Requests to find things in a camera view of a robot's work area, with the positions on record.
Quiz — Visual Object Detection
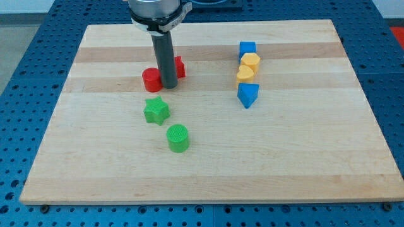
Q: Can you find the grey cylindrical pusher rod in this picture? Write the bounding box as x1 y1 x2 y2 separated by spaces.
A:
151 32 178 89

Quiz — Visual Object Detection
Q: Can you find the red star block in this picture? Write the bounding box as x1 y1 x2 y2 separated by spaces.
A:
174 56 186 78

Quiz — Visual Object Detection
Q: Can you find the green star block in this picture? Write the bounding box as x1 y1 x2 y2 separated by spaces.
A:
143 96 170 125

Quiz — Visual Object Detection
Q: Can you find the red cylinder block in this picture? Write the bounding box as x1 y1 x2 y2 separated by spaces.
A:
142 67 163 92

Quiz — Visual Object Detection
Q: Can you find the blue cube block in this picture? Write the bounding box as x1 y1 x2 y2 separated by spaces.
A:
239 41 256 61

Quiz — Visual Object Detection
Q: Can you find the yellow heart block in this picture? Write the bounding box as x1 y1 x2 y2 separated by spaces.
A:
236 65 254 85

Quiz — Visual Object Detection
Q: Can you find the yellow hexagon block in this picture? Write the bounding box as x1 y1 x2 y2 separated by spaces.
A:
241 52 261 75

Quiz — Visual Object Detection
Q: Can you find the green cylinder block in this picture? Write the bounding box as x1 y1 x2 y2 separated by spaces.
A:
166 124 189 153

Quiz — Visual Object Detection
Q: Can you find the blue triangle block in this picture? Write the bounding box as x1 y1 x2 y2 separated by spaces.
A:
237 83 259 109

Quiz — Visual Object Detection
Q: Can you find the wooden board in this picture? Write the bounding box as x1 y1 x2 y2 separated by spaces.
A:
20 20 403 205

